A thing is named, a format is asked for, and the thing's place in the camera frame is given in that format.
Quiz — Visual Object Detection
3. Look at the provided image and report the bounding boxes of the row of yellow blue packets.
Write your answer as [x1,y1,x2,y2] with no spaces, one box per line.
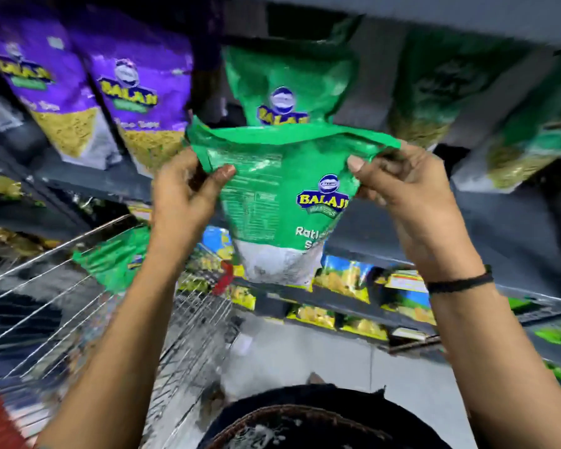
[178,225,438,343]

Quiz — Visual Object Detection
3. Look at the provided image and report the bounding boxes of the person's right forearm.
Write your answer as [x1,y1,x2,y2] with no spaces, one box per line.
[421,259,561,449]

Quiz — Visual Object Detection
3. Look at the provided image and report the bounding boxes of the person's dark clothing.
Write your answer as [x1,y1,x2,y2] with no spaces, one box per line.
[197,382,452,449]

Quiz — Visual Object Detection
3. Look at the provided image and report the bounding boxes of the bright green packets on rack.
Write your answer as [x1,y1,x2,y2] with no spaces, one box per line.
[507,297,561,391]

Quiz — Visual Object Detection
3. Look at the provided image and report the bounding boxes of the person's right hand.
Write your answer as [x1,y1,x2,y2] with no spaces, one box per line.
[347,140,478,277]

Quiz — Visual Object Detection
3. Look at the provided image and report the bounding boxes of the person's left hand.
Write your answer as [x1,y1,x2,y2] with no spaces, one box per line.
[151,147,237,251]

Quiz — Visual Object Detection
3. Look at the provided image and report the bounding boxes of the yellow snack packets group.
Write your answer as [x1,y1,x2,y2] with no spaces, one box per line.
[0,173,62,258]

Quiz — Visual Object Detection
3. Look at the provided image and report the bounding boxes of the red plastic cart part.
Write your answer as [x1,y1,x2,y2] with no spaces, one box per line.
[211,260,235,296]

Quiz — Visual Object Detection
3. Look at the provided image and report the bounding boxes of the black wristband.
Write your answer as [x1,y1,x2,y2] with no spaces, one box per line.
[425,265,495,295]

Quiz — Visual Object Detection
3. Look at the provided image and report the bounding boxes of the green snack packet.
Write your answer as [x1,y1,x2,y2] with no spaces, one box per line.
[186,115,402,291]
[222,16,363,128]
[72,225,152,294]
[387,28,531,149]
[451,53,561,194]

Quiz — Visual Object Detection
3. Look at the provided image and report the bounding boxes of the dark grey shelf rack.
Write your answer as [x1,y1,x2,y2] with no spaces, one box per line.
[0,0,561,370]

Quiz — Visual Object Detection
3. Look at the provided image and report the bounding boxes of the metal wire shopping cart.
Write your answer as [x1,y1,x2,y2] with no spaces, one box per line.
[0,214,244,449]

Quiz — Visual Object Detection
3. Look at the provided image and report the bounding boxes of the person's left forearm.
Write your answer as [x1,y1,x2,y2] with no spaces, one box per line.
[35,245,212,449]

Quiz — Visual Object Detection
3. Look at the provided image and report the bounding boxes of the purple snack packet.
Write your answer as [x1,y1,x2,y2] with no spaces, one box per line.
[0,2,123,171]
[68,11,194,179]

